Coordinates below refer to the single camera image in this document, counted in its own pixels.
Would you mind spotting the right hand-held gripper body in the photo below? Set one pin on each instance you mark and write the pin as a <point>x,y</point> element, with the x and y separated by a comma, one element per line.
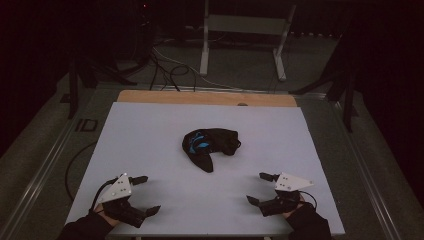
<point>290,182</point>

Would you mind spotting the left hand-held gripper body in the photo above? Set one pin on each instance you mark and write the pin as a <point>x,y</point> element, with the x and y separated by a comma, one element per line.
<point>116,191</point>

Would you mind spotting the black shorts with blue print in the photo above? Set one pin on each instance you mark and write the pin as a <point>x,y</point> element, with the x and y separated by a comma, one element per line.
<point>213,140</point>

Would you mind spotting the person's left hand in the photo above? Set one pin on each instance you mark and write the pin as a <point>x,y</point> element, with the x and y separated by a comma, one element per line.
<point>101,212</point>

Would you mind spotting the person's right hand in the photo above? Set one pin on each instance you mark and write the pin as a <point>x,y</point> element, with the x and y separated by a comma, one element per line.
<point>295,210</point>

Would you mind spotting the white table mat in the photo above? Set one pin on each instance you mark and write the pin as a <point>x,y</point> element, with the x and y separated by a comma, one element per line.
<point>150,133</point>

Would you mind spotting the black tripod stand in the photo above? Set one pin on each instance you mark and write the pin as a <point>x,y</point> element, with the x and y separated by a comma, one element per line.
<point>348,100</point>
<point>74,90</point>

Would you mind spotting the white metal stand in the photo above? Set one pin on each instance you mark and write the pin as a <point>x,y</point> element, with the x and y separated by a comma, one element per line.
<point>245,24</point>

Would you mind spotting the metal floor rail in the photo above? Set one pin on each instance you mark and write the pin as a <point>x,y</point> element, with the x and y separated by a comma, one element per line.
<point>36,180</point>
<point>363,166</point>

